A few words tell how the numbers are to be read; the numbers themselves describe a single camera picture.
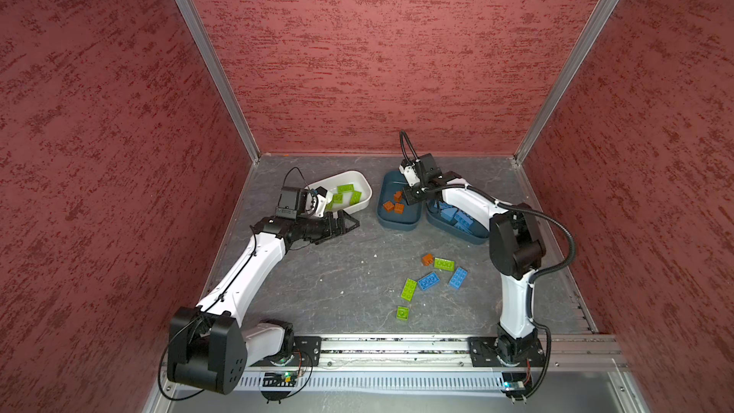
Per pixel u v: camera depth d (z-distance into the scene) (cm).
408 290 85
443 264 90
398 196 100
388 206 103
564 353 76
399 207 103
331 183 104
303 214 68
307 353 76
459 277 87
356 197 107
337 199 103
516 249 53
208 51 87
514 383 71
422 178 78
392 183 107
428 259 90
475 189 63
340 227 70
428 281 86
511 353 65
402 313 81
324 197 76
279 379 71
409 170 89
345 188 109
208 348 39
